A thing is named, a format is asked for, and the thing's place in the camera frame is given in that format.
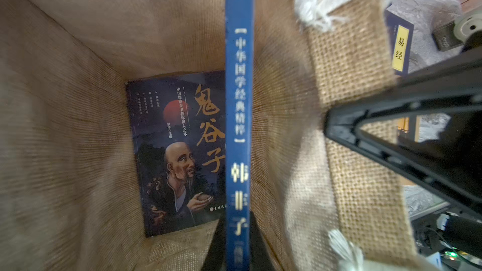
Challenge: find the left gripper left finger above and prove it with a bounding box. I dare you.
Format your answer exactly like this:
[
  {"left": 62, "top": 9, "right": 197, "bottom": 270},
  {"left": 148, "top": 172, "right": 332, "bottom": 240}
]
[{"left": 201, "top": 213, "right": 275, "bottom": 271}]

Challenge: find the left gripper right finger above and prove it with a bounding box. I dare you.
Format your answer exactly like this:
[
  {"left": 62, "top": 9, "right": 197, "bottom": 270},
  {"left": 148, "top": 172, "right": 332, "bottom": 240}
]
[{"left": 324, "top": 48, "right": 481, "bottom": 218}]

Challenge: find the dark old man book front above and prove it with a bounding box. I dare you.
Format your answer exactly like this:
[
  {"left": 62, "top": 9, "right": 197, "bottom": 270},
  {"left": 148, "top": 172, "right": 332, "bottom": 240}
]
[{"left": 126, "top": 71, "right": 226, "bottom": 237}]

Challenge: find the blue hanfeizi book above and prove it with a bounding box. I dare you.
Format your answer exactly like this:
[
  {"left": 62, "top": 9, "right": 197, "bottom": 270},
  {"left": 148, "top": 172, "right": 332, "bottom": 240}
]
[{"left": 225, "top": 0, "right": 256, "bottom": 271}]

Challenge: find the burlap canvas tote bag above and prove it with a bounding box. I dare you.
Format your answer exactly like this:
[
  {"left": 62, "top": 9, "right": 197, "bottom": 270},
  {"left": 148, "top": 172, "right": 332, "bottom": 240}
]
[{"left": 1, "top": 0, "right": 433, "bottom": 270}]

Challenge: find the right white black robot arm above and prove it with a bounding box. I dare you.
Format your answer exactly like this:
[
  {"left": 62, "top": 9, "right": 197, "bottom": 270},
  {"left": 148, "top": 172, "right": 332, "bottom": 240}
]
[{"left": 410, "top": 207, "right": 481, "bottom": 270}]

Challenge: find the brown gold cover book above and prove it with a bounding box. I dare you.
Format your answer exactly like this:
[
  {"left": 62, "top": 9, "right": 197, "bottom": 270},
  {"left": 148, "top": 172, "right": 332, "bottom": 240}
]
[{"left": 397, "top": 116, "right": 420, "bottom": 142}]

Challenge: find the navy book yijing label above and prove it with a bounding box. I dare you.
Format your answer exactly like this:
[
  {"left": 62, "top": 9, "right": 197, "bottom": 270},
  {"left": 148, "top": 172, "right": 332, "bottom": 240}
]
[{"left": 384, "top": 10, "right": 414, "bottom": 76}]

